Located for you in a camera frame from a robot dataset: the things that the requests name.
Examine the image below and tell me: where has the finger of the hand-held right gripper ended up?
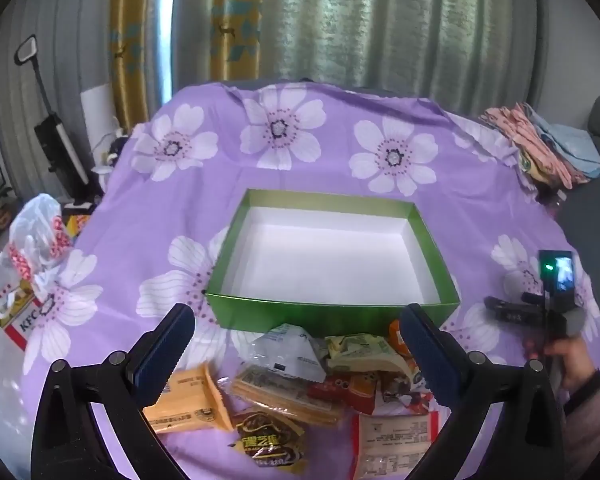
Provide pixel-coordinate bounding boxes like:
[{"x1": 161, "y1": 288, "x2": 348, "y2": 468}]
[{"x1": 484, "y1": 296, "x2": 547, "y2": 324}]

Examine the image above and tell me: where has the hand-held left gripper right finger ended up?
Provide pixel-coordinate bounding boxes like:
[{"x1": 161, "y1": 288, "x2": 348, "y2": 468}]
[{"x1": 399, "y1": 303, "x2": 567, "y2": 480}]

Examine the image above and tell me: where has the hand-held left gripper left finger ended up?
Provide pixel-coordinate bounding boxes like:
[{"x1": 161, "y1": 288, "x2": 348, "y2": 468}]
[{"x1": 30, "y1": 303, "x2": 196, "y2": 480}]

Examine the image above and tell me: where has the panda print snack packet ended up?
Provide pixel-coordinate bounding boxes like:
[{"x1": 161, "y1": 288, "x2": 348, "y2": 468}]
[{"x1": 377, "y1": 319, "x2": 453, "y2": 415}]

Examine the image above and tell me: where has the orange snack packet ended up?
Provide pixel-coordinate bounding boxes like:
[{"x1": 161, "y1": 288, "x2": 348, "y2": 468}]
[{"x1": 142, "y1": 362, "x2": 233, "y2": 433}]

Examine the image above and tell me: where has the beige green snack packet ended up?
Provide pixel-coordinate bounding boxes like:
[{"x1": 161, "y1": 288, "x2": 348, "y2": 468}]
[{"x1": 325, "y1": 334, "x2": 411, "y2": 373}]

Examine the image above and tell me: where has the white red snack packet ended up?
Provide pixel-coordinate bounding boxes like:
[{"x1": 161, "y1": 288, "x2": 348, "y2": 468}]
[{"x1": 350, "y1": 407, "x2": 451, "y2": 480}]

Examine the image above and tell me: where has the silver snack packet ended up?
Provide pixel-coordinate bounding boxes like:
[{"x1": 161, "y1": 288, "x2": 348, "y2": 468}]
[{"x1": 240, "y1": 324, "x2": 328, "y2": 383}]

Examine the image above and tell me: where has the brown black snack packet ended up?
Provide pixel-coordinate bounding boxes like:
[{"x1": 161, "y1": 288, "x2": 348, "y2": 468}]
[{"x1": 230, "y1": 409, "x2": 306, "y2": 476}]

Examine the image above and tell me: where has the green cardboard box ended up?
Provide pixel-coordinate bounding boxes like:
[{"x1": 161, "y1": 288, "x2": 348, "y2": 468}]
[{"x1": 204, "y1": 189, "x2": 460, "y2": 335}]

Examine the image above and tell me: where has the person's right forearm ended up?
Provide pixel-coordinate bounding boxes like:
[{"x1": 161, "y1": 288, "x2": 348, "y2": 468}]
[{"x1": 562, "y1": 377, "x2": 600, "y2": 480}]

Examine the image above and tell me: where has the person's right hand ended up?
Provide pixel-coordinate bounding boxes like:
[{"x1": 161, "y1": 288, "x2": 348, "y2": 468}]
[{"x1": 524, "y1": 334, "x2": 600, "y2": 405}]

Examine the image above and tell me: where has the black wristband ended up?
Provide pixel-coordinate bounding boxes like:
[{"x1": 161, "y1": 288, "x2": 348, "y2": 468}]
[{"x1": 572, "y1": 369, "x2": 600, "y2": 403}]

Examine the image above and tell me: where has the striped orange wafer packet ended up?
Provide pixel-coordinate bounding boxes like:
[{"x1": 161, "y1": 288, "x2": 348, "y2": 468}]
[{"x1": 230, "y1": 364, "x2": 346, "y2": 428}]

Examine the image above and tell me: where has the red white carton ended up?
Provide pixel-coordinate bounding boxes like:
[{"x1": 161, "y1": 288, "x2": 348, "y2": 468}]
[{"x1": 0, "y1": 280, "x2": 48, "y2": 351}]

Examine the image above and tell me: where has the light blue cloth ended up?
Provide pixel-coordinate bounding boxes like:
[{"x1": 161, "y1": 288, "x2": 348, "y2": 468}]
[{"x1": 530, "y1": 119, "x2": 600, "y2": 178}]

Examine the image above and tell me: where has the pile of folded clothes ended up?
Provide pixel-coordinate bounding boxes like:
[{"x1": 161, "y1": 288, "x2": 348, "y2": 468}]
[{"x1": 480, "y1": 102, "x2": 588, "y2": 191}]

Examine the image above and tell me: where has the white plastic bag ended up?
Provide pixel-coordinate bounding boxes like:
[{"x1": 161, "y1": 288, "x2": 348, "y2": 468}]
[{"x1": 0, "y1": 194, "x2": 76, "y2": 306}]

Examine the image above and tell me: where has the purple floral cloth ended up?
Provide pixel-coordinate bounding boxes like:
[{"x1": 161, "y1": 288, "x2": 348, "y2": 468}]
[{"x1": 22, "y1": 80, "x2": 600, "y2": 480}]

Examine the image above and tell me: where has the black upright vacuum cleaner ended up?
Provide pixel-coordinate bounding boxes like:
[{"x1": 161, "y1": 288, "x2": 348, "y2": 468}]
[{"x1": 14, "y1": 35, "x2": 93, "y2": 201}]

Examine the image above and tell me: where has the white panel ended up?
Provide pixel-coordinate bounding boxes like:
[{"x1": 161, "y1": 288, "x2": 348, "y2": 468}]
[{"x1": 80, "y1": 82, "x2": 123, "y2": 161}]

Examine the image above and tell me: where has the grey green curtain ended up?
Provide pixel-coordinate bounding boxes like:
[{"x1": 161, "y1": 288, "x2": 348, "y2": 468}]
[{"x1": 172, "y1": 0, "x2": 536, "y2": 106}]

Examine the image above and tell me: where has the yellow patterned curtain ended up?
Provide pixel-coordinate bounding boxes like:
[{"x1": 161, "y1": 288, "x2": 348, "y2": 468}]
[{"x1": 109, "y1": 0, "x2": 262, "y2": 133}]

